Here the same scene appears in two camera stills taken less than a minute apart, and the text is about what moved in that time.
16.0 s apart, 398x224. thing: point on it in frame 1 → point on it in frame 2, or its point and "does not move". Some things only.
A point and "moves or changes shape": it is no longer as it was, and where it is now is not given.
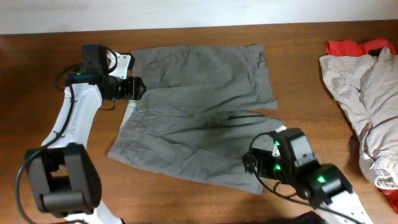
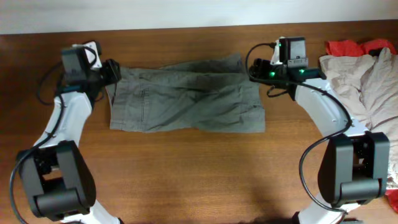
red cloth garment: [351, 48] does not move
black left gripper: [137, 88] → [111, 70]
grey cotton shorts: [193, 120] moves or changes shape
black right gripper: [250, 160] → [259, 66]
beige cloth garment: [366, 88] does not move
